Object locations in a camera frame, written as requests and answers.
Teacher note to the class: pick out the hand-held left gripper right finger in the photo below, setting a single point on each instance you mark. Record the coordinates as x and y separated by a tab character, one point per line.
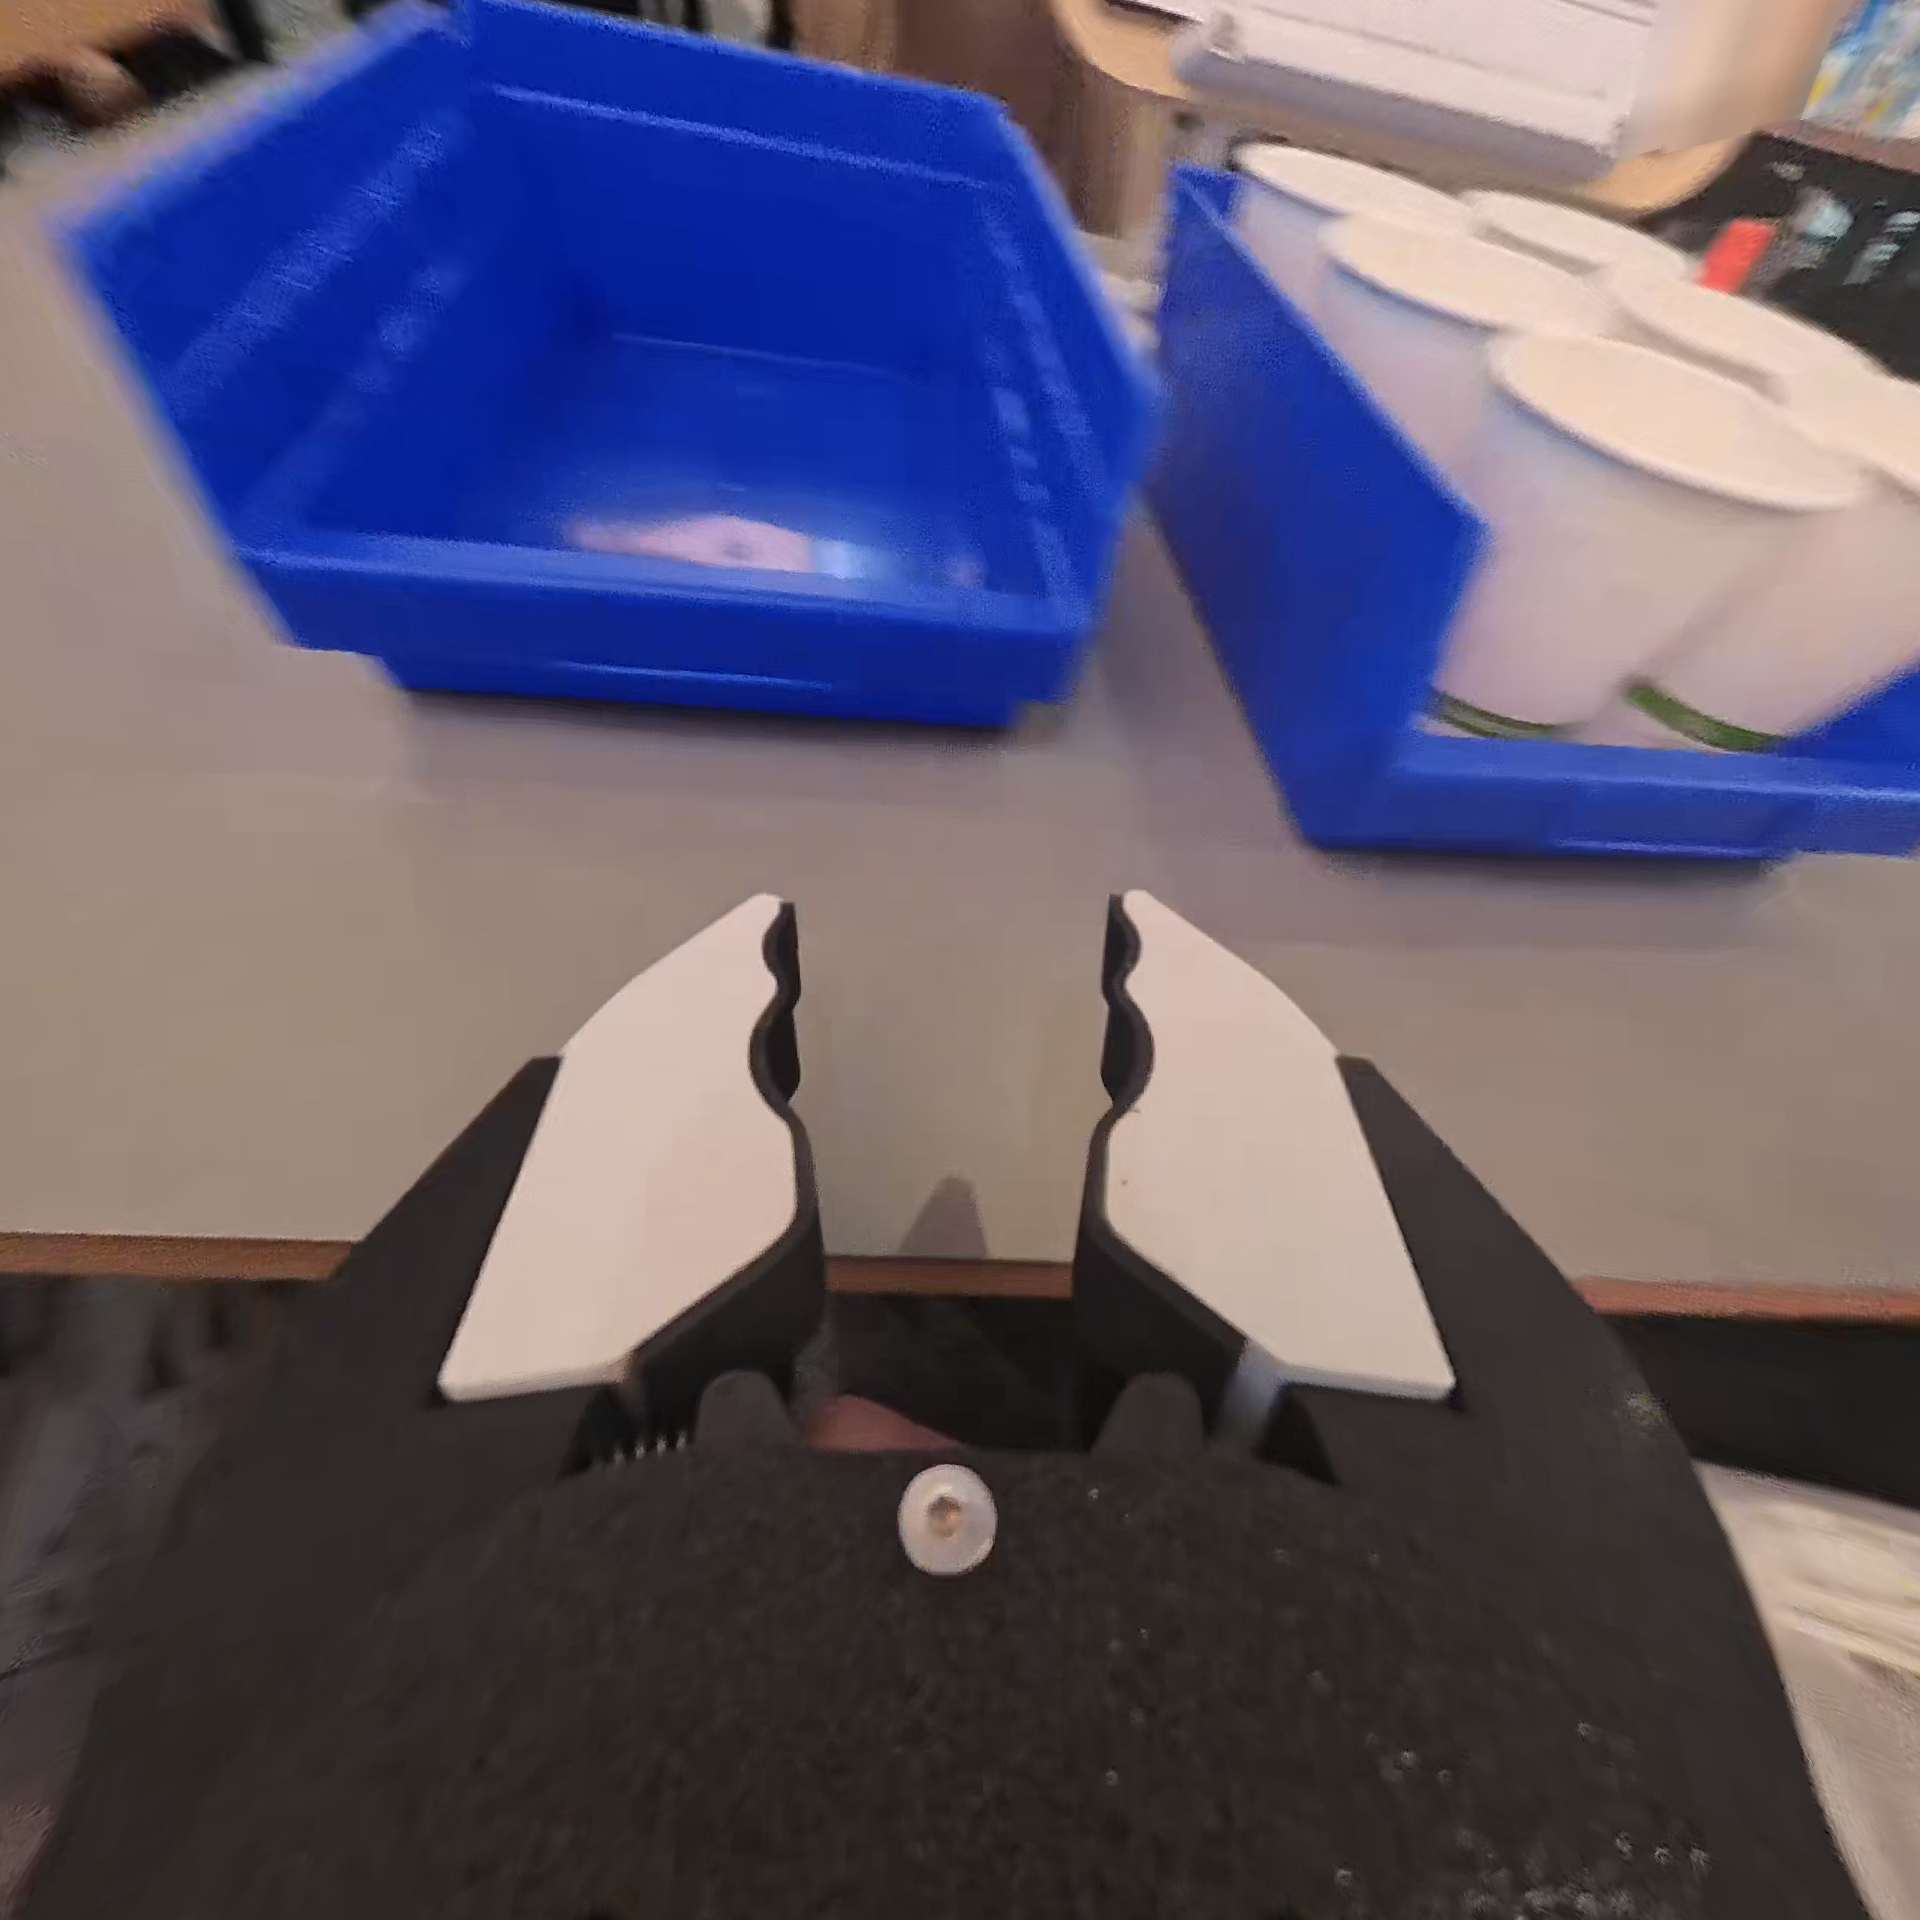
1260	1201

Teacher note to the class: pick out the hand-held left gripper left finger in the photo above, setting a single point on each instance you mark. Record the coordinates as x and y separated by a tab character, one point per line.
645	1201

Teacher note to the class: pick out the cluster of white cups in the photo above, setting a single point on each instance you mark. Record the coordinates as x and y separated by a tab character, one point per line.
1620	511

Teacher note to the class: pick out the blue plastic bin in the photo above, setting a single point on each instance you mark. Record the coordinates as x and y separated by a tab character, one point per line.
1320	599
674	630

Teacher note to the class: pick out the instruction sheet on tablet stand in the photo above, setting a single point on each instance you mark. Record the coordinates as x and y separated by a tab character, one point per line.
1500	89

